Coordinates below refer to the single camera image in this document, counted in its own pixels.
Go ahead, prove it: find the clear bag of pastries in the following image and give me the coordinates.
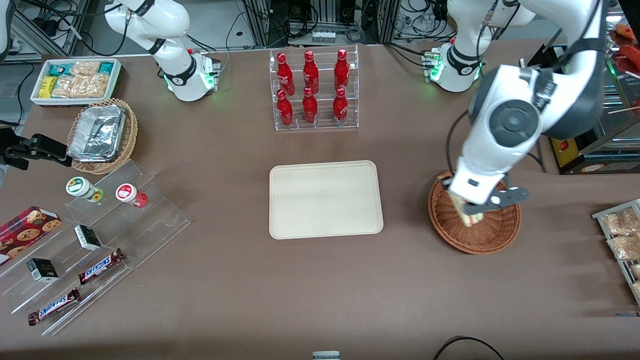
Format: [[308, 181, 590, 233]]
[[602, 208, 640, 236], [607, 235, 640, 261]]

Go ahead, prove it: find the red cola bottle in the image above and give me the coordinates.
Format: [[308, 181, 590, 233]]
[[303, 50, 320, 94], [276, 89, 294, 127], [334, 48, 350, 93], [302, 86, 319, 125], [276, 52, 296, 96], [332, 87, 349, 126]]

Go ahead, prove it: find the black cable loop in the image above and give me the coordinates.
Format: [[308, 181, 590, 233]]
[[432, 336, 506, 360]]

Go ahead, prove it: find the green capped jar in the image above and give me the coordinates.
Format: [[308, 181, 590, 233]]
[[65, 176, 105, 203]]

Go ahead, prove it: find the empty brown wicker basket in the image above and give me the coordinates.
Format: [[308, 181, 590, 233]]
[[427, 170, 522, 255]]

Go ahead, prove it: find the white rectangular snack bin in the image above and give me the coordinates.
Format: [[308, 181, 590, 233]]
[[30, 58, 123, 108]]

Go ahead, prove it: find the cream plastic tray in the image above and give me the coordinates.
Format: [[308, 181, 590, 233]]
[[269, 160, 384, 240]]

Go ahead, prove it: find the black machine yellow panel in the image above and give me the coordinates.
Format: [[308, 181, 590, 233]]
[[519, 42, 640, 176]]

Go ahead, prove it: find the small black box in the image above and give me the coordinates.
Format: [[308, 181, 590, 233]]
[[73, 224, 103, 252], [26, 257, 60, 284]]

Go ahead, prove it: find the steel tray with orange food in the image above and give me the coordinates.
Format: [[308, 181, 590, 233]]
[[605, 20, 640, 81]]

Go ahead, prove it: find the clear acrylic bottle rack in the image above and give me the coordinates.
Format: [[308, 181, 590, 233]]
[[269, 44, 360, 132]]

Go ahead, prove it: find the large clear cracker bag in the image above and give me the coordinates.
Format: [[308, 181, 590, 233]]
[[52, 74, 110, 99]]

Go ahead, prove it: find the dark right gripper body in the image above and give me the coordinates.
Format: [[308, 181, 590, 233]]
[[0, 127, 31, 171]]

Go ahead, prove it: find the Snickers chocolate bar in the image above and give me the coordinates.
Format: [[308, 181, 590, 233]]
[[27, 287, 81, 327], [78, 248, 125, 286]]

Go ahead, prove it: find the red cookie box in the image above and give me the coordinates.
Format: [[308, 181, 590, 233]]
[[0, 205, 63, 267]]

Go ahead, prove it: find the metal wire rack tray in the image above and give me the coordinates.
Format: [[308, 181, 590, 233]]
[[592, 198, 640, 306]]

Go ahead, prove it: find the small clear cracker bag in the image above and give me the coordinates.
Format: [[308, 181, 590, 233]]
[[70, 60, 101, 77]]

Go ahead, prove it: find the wicker basket with foil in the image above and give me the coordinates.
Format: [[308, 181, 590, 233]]
[[66, 98, 139, 175]]

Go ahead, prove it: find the clear acrylic stepped display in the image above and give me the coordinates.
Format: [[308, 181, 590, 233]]
[[0, 160, 191, 337]]

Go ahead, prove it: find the red capped jar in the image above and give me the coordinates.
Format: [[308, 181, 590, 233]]
[[115, 183, 149, 209]]

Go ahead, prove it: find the aluminium foil container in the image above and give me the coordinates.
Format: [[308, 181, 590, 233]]
[[68, 104, 126, 163]]

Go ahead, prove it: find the yellow snack packet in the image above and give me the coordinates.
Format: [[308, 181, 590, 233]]
[[38, 76, 59, 99]]

